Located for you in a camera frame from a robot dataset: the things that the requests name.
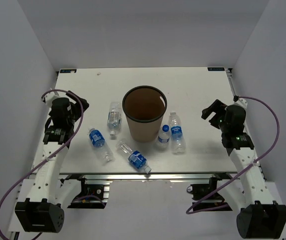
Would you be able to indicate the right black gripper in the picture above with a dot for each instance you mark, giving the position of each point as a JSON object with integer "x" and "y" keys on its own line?
{"x": 217, "y": 107}

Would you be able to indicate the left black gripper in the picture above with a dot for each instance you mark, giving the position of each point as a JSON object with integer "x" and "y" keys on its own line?
{"x": 77, "y": 106}

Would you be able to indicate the clear bottle white cap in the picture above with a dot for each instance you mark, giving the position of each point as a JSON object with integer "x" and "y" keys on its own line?
{"x": 114, "y": 119}

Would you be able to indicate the clear bottle blue label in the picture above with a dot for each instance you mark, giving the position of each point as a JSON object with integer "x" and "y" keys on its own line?
{"x": 178, "y": 144}

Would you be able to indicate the small bottle blue cap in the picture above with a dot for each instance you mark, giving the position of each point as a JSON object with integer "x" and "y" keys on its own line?
{"x": 163, "y": 137}

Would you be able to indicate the blue label bottle front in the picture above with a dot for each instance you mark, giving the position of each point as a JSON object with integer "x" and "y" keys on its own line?
{"x": 134, "y": 157}

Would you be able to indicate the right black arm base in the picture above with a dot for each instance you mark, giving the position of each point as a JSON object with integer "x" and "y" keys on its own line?
{"x": 200, "y": 190}

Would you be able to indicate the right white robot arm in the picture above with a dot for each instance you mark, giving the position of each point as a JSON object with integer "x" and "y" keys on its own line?
{"x": 259, "y": 214}

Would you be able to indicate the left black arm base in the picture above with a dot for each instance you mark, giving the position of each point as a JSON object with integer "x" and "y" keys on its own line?
{"x": 94, "y": 194}

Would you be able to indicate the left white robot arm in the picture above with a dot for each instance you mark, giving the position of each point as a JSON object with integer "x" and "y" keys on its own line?
{"x": 43, "y": 208}

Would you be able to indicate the brown cylindrical paper bin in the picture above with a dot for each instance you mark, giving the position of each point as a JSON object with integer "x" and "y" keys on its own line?
{"x": 144, "y": 107}

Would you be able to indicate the left blue table sticker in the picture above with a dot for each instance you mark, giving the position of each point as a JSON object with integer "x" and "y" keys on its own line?
{"x": 65, "y": 71}

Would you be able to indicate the blue table sticker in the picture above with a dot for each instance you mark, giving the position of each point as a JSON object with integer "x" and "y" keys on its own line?
{"x": 65, "y": 71}
{"x": 216, "y": 69}

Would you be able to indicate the right blue table sticker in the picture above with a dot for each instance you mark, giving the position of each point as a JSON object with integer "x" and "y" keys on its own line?
{"x": 216, "y": 69}

